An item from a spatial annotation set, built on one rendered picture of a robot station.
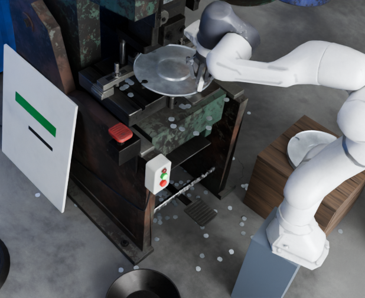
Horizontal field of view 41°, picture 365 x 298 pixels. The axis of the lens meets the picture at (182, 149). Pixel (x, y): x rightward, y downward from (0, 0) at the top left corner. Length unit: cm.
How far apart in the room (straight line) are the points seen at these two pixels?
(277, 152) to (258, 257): 56
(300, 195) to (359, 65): 41
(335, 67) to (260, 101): 170
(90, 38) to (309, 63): 90
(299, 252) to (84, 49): 106
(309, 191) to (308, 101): 164
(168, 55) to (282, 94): 130
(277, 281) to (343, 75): 88
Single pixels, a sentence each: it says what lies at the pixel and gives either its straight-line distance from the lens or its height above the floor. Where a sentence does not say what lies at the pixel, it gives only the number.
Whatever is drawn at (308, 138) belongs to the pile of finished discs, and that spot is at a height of 37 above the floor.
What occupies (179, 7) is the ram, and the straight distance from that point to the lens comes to 173.
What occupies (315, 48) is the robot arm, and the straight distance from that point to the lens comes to 129.
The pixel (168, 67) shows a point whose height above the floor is 79.
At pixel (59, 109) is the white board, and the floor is 52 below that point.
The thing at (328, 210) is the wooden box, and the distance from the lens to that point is 209.
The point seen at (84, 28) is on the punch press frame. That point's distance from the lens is 184.
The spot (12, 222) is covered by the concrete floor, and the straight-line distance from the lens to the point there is 234.
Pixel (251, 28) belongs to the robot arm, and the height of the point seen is 114.
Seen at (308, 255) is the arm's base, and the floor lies 49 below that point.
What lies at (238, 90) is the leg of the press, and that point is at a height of 64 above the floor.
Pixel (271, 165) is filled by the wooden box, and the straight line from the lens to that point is 213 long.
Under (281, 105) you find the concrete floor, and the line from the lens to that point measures 296.
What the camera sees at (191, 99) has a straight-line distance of 169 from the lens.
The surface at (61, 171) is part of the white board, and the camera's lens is 219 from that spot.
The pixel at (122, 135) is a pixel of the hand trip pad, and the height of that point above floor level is 76.
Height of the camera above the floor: 190
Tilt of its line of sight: 47 degrees down
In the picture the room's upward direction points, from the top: 8 degrees clockwise
